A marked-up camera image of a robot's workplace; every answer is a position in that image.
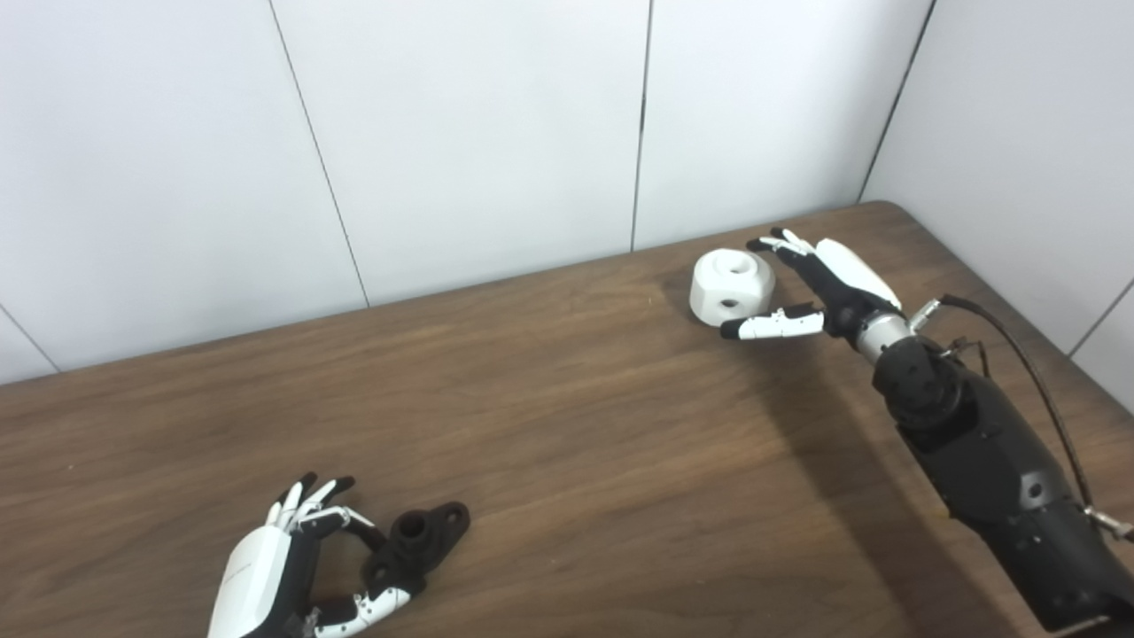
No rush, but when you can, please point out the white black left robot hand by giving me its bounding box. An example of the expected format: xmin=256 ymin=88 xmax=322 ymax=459
xmin=206 ymin=472 xmax=413 ymax=638

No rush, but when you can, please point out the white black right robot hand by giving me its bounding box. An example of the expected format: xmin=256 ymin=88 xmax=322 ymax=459
xmin=719 ymin=228 xmax=905 ymax=343

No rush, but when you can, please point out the round white piece with holes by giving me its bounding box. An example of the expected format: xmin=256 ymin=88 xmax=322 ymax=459
xmin=689 ymin=249 xmax=777 ymax=327

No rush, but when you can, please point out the black flanged holder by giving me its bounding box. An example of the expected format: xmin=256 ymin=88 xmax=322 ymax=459
xmin=361 ymin=502 xmax=471 ymax=596

